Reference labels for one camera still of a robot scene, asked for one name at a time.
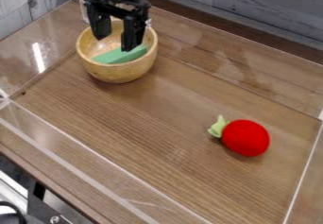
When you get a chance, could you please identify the black cable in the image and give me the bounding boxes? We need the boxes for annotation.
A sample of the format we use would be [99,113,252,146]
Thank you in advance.
[0,200,28,224]

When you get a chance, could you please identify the black metal table leg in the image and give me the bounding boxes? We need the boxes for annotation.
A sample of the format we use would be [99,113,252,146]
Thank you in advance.
[27,181,73,224]

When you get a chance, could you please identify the green rectangular block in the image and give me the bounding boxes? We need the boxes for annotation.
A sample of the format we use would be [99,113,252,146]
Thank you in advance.
[92,43,148,64]

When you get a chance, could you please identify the clear acrylic tray walls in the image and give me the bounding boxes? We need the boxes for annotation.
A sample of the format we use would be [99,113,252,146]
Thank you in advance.
[0,1,323,224]

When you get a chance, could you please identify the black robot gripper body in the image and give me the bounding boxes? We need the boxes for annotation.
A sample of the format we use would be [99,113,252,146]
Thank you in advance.
[84,0,149,20]

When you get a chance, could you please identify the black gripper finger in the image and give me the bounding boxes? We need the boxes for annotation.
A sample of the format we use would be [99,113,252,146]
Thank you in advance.
[121,13,148,52]
[87,5,111,40]

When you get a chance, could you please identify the light wooden bowl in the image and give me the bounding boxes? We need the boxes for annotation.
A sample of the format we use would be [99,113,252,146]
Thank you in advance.
[76,19,157,83]

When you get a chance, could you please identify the red plush strawberry toy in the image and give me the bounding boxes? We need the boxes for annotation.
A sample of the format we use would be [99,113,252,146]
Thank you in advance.
[208,115,270,157]

